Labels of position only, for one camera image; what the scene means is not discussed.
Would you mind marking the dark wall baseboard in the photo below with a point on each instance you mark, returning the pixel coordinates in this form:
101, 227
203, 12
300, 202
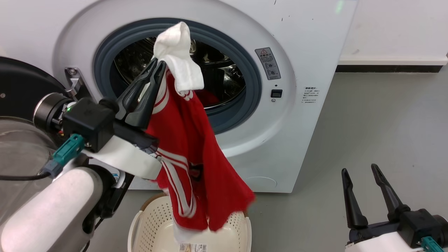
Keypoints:
388, 68

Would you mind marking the white front-load washing machine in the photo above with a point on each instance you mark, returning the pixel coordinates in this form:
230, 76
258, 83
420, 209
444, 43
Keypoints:
308, 31

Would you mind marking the cream perforated laundry basket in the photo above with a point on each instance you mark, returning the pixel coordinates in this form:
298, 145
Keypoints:
154, 224

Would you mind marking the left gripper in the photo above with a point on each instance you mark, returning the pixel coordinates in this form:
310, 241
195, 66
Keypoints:
129, 157

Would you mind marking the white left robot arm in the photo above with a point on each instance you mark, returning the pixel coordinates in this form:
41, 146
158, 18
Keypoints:
52, 210

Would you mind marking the metal door hinge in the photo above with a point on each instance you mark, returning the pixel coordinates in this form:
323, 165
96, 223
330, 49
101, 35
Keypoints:
75, 82

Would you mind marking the black door latch socket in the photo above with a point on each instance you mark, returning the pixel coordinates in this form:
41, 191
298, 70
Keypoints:
276, 93

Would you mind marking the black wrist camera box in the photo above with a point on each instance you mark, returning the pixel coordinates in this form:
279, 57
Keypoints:
418, 224
87, 120

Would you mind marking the black round washer door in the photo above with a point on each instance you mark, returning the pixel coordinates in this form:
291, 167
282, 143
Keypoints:
21, 80

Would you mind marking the small printed text sticker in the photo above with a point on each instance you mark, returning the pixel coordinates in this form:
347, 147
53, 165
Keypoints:
310, 95

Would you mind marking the barcode sticker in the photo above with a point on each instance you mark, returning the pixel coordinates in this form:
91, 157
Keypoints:
192, 247

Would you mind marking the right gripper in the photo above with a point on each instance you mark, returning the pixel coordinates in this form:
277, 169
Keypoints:
381, 243

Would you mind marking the round filter cover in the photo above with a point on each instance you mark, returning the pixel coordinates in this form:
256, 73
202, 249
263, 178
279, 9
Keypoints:
260, 183

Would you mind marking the grey warning label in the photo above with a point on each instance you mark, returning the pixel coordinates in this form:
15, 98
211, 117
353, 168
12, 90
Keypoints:
267, 63

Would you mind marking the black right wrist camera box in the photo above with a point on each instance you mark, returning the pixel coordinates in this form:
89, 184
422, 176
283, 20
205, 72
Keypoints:
418, 224

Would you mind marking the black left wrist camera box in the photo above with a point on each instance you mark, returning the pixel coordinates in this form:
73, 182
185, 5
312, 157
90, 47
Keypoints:
87, 120

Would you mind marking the grey rubber door gasket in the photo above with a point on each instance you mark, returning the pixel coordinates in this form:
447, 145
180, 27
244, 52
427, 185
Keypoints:
253, 80

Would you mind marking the red white striped garment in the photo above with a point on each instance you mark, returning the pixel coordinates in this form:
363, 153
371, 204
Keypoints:
189, 140

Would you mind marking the steel washer drum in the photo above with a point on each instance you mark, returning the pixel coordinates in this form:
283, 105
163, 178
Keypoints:
227, 75

